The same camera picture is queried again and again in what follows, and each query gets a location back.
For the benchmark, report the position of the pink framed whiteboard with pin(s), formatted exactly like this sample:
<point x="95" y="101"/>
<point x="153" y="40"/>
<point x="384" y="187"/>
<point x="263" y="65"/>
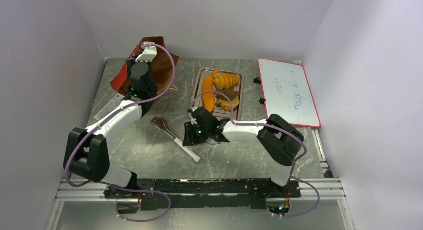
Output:
<point x="287" y="92"/>

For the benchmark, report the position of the silver metal tray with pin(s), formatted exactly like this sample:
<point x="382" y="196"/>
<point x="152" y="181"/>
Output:
<point x="196" y="100"/>

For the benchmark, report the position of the black whiteboard clip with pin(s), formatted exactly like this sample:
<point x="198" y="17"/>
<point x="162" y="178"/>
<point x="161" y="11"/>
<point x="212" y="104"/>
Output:
<point x="257" y="80"/>
<point x="262" y="100"/>

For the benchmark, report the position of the orange fake croissant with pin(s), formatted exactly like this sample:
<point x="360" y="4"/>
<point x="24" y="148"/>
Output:
<point x="224" y="80"/>

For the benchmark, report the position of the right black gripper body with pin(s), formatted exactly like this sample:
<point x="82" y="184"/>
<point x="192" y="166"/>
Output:
<point x="191" y="134"/>

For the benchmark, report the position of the pale fake bread slice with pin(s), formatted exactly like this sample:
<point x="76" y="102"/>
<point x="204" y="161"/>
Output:
<point x="227" y="105"/>

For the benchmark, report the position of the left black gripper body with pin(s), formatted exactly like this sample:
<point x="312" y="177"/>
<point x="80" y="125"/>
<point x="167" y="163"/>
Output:
<point x="133" y="62"/>

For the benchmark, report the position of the clear plastic packet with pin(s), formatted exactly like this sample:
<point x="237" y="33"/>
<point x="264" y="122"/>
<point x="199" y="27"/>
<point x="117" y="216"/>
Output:
<point x="110" y="106"/>

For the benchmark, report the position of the dark fake bread loaf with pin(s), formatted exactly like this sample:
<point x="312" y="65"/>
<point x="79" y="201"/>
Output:
<point x="230" y="93"/>

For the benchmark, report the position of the long orange fake baguette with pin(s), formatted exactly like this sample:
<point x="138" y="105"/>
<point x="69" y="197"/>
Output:
<point x="208" y="99"/>

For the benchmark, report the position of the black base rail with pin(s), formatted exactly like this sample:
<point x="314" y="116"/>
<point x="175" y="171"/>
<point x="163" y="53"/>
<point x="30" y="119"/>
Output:
<point x="213" y="193"/>

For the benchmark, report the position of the metal tongs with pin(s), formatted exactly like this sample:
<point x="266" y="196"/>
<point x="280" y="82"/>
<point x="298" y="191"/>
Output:
<point x="160" y="123"/>

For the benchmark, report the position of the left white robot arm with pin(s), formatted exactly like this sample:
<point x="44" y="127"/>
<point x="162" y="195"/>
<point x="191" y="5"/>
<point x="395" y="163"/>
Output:
<point x="87" y="153"/>

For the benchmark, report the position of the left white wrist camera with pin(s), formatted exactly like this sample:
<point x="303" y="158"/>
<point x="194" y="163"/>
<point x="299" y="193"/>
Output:
<point x="148" y="53"/>

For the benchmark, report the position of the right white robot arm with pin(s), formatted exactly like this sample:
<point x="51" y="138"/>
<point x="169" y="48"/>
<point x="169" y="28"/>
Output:
<point x="280" y="139"/>

